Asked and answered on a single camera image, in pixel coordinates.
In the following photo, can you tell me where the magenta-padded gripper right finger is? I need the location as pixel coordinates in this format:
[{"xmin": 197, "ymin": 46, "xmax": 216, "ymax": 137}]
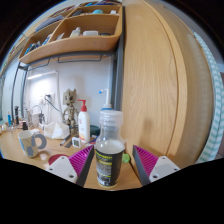
[{"xmin": 132, "ymin": 144, "xmax": 181, "ymax": 187}]

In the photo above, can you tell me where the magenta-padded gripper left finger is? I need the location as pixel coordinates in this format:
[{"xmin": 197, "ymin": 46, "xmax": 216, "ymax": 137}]
[{"xmin": 45, "ymin": 144, "xmax": 96, "ymax": 187}]

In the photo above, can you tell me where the clear bottle with black label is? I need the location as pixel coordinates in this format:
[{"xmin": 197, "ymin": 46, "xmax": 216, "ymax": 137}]
[{"xmin": 94, "ymin": 109, "xmax": 127, "ymax": 189}]

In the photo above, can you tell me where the small white digital clock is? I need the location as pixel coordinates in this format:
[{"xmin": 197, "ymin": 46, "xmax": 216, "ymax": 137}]
[{"xmin": 71, "ymin": 136, "xmax": 82, "ymax": 148}]

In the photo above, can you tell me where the white tissue pack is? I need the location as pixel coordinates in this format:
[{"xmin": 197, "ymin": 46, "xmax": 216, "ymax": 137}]
[{"xmin": 43, "ymin": 120, "xmax": 71, "ymax": 140}]

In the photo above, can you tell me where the green packet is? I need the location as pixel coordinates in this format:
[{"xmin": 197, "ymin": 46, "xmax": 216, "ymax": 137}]
[{"xmin": 121, "ymin": 152, "xmax": 132, "ymax": 164}]

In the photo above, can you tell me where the white mug with blue print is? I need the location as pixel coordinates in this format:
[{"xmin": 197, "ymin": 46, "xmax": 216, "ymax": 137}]
[{"xmin": 17, "ymin": 129, "xmax": 48, "ymax": 158}]

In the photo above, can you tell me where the white pump bottle red cap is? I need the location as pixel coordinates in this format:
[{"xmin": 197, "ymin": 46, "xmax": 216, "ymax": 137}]
[{"xmin": 77, "ymin": 99, "xmax": 91, "ymax": 144}]

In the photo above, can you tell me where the wooden robot figurine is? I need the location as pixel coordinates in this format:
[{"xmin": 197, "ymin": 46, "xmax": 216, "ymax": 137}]
[{"xmin": 62, "ymin": 88, "xmax": 80, "ymax": 133}]

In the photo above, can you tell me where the green white striped towel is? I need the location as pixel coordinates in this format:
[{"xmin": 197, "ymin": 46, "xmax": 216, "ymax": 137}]
[{"xmin": 193, "ymin": 31, "xmax": 224, "ymax": 164}]

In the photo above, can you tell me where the black upright device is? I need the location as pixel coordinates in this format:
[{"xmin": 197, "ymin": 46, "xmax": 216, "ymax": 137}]
[{"xmin": 13, "ymin": 105, "xmax": 20, "ymax": 126}]

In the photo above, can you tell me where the small blue bottle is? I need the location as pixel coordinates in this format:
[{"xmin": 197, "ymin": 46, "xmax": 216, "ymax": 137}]
[{"xmin": 7, "ymin": 110, "xmax": 13, "ymax": 127}]

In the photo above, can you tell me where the wooden wardrobe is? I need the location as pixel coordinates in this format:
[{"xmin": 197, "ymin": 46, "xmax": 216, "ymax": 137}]
[{"xmin": 121, "ymin": 0, "xmax": 214, "ymax": 169}]

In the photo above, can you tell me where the wooden shelf unit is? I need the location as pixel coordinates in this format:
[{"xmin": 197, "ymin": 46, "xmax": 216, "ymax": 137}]
[{"xmin": 18, "ymin": 1, "xmax": 124, "ymax": 65}]

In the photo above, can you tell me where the white wall socket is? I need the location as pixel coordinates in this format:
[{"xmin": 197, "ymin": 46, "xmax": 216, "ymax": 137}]
[{"xmin": 44, "ymin": 93, "xmax": 56, "ymax": 105}]

